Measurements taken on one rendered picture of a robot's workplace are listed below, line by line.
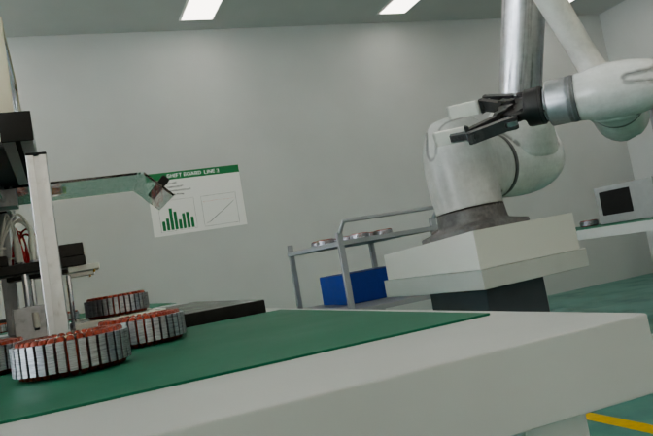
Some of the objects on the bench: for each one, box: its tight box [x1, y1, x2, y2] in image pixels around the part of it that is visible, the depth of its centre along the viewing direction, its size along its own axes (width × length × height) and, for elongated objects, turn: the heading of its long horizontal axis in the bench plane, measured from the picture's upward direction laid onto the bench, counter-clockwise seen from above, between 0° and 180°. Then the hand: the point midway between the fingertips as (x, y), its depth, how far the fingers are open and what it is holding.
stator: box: [94, 308, 187, 349], centre depth 89 cm, size 11×11×4 cm
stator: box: [84, 290, 150, 319], centre depth 127 cm, size 11×11×4 cm
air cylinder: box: [13, 304, 49, 340], centre depth 121 cm, size 5×8×6 cm
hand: (446, 124), depth 145 cm, fingers open, 13 cm apart
